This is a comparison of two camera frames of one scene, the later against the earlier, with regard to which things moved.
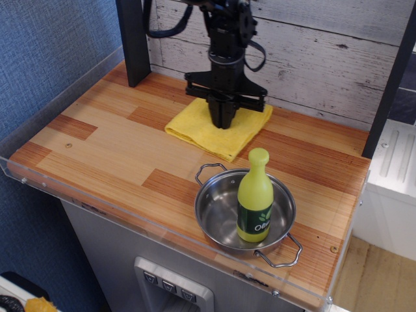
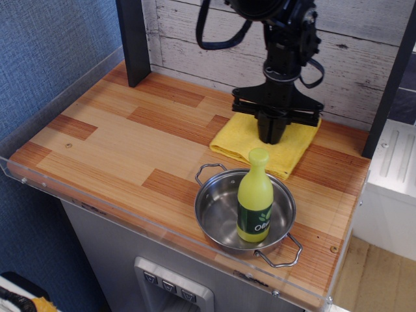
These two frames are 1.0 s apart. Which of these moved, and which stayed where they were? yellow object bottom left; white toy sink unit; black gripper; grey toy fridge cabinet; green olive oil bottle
Moved: black gripper
Stayed: green olive oil bottle; white toy sink unit; yellow object bottom left; grey toy fridge cabinet
